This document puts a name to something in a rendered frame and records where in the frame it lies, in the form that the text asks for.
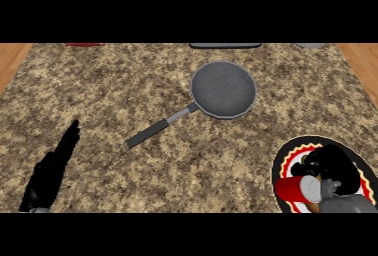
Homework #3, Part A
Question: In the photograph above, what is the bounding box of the pale grey round object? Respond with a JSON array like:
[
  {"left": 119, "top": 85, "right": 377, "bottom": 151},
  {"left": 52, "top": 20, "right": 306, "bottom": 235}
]
[{"left": 293, "top": 42, "right": 330, "bottom": 50}]

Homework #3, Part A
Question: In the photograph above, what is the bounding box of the brown pear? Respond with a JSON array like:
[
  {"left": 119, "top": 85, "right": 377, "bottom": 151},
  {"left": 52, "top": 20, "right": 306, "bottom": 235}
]
[{"left": 306, "top": 202, "right": 325, "bottom": 214}]

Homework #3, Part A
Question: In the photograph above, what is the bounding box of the dark red object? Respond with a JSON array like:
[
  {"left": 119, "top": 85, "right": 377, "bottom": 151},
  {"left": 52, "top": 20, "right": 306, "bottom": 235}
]
[{"left": 63, "top": 42, "right": 107, "bottom": 47}]

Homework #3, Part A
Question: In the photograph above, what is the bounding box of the dark grey tray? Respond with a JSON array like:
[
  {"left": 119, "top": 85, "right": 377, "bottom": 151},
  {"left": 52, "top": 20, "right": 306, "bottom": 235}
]
[{"left": 188, "top": 42, "right": 263, "bottom": 50}]

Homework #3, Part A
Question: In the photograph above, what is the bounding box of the red can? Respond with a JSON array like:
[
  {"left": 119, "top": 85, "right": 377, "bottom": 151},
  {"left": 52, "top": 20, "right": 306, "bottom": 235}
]
[{"left": 274, "top": 175, "right": 322, "bottom": 204}]

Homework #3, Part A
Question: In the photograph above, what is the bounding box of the black red patterned plate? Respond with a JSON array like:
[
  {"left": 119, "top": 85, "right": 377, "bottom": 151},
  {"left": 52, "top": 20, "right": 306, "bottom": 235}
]
[{"left": 271, "top": 134, "right": 378, "bottom": 214}]

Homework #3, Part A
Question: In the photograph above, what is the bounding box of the grey frying pan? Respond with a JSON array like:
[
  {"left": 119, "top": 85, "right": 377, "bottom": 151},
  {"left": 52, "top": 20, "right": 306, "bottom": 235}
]
[{"left": 125, "top": 60, "right": 259, "bottom": 150}]

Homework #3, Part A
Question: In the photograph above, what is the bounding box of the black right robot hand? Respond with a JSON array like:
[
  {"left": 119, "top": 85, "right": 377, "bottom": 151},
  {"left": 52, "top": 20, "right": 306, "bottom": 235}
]
[{"left": 290, "top": 143, "right": 359, "bottom": 198}]

